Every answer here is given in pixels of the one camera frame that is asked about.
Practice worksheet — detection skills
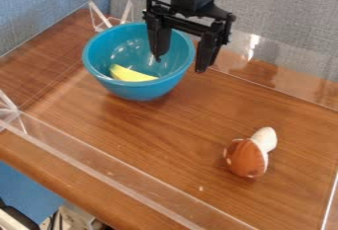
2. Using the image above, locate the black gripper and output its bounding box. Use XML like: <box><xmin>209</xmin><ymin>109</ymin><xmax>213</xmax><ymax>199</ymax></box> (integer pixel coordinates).
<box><xmin>144</xmin><ymin>0</ymin><xmax>237</xmax><ymax>73</ymax></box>

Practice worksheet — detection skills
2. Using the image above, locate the blue bowl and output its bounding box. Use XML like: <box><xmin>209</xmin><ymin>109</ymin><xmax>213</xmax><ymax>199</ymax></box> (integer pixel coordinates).
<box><xmin>82</xmin><ymin>22</ymin><xmax>196</xmax><ymax>101</ymax></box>

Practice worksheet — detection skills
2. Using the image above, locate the brown white toy mushroom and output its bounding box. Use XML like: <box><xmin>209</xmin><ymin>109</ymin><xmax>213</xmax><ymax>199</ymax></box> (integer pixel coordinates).
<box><xmin>224</xmin><ymin>127</ymin><xmax>279</xmax><ymax>179</ymax></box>

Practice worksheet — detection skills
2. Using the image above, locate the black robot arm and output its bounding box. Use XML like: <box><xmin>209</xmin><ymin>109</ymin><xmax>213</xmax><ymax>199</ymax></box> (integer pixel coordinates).
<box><xmin>144</xmin><ymin>0</ymin><xmax>237</xmax><ymax>73</ymax></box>

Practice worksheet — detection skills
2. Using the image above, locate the yellow toy banana slice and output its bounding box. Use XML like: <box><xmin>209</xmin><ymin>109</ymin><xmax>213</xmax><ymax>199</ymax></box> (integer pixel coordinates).
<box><xmin>110</xmin><ymin>64</ymin><xmax>157</xmax><ymax>82</ymax></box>

